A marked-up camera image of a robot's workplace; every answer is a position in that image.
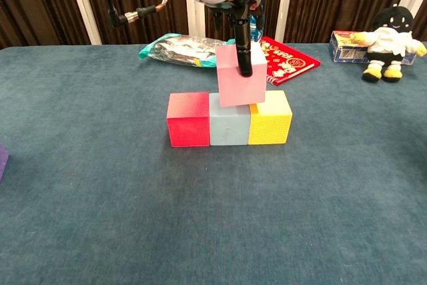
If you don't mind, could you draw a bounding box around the purple foam cube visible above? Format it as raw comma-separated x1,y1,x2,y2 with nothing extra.
0,144,10,182

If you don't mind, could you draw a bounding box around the red spiral notebook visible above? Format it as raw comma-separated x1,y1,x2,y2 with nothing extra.
260,35,322,87

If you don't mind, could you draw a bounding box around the teal felt table cover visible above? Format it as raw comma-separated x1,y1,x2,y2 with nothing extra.
0,43,427,285

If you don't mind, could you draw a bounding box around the light blue foam cube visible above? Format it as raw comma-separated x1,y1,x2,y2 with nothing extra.
208,93,252,147

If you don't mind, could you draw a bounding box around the blue and orange carton box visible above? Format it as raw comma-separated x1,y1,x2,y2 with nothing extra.
328,30,418,65

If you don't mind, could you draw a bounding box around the teal snack packet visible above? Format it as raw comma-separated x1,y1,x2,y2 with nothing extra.
138,33,236,69

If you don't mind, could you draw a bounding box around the red foam cube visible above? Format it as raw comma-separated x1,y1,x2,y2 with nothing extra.
166,91,211,148

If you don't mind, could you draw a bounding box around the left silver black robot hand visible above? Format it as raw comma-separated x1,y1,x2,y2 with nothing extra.
213,0,268,78

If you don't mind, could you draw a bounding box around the pink foam cube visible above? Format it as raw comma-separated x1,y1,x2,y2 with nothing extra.
215,41,268,108

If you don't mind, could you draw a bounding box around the yellow foam cube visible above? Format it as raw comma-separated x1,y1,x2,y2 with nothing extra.
248,89,294,146

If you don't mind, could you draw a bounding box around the black plush doll white shirt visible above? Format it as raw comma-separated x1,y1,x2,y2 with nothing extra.
353,3,427,83

